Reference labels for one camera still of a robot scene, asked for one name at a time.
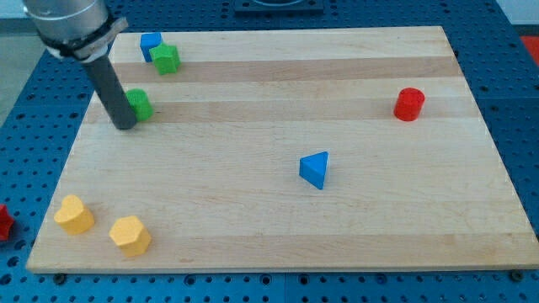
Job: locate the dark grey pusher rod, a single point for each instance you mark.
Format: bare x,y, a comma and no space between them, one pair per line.
111,94

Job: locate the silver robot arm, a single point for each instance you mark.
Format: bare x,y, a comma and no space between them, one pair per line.
84,30

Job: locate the blue triangle block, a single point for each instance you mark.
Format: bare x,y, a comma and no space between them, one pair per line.
313,169

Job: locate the green cylinder block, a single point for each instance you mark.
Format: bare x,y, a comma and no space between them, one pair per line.
140,103

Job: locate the green star block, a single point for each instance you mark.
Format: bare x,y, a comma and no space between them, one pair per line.
165,58

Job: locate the blue cube block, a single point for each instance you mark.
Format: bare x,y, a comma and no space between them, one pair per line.
149,41

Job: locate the yellow heart block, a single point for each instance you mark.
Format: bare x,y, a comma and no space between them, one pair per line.
74,217

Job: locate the yellow hexagon block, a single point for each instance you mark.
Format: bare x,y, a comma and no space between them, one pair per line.
130,235

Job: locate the red star block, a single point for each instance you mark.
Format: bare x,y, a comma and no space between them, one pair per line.
6,223

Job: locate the wooden board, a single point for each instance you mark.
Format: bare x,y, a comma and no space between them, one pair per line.
214,173

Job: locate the red cylinder block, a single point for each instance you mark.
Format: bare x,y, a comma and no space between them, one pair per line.
409,104

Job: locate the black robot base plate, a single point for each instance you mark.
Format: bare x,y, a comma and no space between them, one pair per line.
277,6

